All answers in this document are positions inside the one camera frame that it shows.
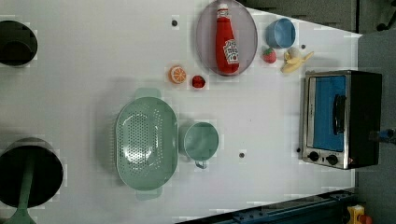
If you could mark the yellow toy banana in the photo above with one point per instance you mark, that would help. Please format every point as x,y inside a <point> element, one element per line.
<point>294,60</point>

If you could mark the blue bowl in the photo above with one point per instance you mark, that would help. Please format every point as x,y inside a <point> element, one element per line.
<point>280,34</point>

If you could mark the yellow red emergency button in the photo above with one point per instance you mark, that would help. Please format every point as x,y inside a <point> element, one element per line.
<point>358,216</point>

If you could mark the red toy strawberry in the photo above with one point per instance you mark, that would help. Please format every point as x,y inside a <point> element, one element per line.
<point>269,55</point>

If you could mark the small red toy tomato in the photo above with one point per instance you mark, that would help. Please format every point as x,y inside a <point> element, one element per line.
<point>198,82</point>

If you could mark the green spatula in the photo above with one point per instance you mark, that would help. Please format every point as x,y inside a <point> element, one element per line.
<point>21,215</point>

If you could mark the grey oval plate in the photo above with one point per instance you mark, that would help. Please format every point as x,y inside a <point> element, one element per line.
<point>244,30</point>

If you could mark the red ketchup bottle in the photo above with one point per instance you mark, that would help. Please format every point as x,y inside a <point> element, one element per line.
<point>227,54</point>

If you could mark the green colander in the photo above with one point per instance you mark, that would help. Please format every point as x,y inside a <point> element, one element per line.
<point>146,136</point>

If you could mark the black oven door handle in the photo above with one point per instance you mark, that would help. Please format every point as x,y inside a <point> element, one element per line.
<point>338,114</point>

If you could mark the blue metal frame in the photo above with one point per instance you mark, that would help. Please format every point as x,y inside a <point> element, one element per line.
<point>325,208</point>

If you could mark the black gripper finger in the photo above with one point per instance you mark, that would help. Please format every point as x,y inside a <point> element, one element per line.
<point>385,136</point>

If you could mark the orange slice toy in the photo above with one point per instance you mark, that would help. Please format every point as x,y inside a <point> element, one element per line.
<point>177,74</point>

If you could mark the green mug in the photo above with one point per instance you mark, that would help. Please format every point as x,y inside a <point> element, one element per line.
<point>198,141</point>

